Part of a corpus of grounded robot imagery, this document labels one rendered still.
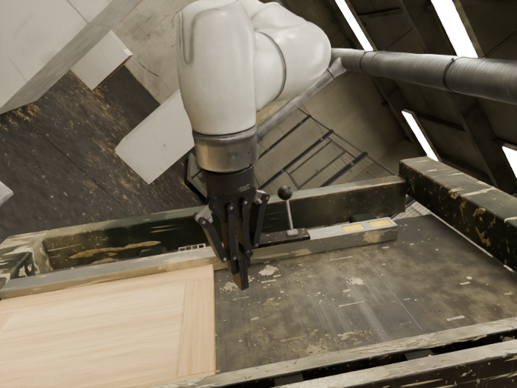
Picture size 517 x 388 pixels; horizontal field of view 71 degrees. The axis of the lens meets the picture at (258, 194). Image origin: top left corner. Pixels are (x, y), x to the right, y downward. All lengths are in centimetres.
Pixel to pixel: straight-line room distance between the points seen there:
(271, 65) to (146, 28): 842
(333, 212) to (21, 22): 260
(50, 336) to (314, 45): 71
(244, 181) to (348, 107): 919
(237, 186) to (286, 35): 22
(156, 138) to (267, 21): 408
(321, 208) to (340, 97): 846
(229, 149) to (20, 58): 280
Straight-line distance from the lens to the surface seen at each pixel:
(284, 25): 57
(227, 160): 49
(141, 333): 76
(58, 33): 311
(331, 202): 114
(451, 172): 115
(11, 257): 117
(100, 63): 578
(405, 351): 59
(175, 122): 453
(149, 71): 893
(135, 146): 466
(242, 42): 46
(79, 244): 120
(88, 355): 77
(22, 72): 322
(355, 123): 983
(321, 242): 91
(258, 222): 60
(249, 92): 47
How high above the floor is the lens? 161
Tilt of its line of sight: 8 degrees down
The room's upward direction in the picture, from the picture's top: 51 degrees clockwise
